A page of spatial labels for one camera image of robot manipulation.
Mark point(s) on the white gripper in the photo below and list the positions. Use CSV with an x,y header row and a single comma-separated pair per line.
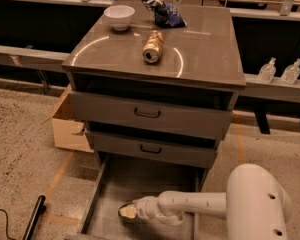
x,y
146,206

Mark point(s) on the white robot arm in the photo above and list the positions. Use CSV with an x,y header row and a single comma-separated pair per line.
x,y
255,206

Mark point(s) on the grey open bottom drawer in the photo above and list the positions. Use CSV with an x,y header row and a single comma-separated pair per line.
x,y
123,179

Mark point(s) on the grey middle drawer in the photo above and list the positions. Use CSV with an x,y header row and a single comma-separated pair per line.
x,y
151,149

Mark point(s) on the grey top drawer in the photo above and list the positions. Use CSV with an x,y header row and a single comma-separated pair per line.
x,y
169,118

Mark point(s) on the grey drawer cabinet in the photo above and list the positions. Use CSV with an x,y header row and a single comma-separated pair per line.
x,y
200,67

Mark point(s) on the gold soda can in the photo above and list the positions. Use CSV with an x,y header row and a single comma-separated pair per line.
x,y
153,47

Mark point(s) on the black pole on floor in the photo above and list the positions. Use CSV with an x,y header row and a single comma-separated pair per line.
x,y
39,209

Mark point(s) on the cardboard box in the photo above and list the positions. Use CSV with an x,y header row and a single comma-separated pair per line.
x,y
68,133

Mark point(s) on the white bowl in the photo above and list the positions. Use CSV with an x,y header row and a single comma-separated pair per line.
x,y
119,17

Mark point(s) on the left clear plastic bottle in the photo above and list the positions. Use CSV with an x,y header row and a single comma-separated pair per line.
x,y
267,71

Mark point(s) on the blue chip bag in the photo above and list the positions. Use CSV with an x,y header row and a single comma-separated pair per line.
x,y
164,14

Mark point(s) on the grey metal shelf rail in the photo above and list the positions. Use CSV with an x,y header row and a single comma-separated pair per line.
x,y
32,59

